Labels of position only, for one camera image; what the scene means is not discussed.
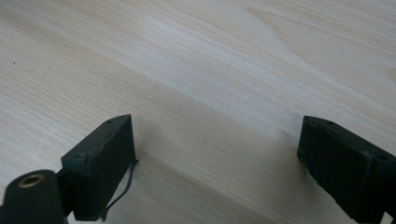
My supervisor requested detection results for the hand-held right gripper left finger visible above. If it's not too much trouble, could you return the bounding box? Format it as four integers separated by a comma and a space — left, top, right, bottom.
60, 114, 139, 222

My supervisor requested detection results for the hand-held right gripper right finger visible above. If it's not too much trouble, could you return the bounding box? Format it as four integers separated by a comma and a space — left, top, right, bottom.
297, 115, 396, 224

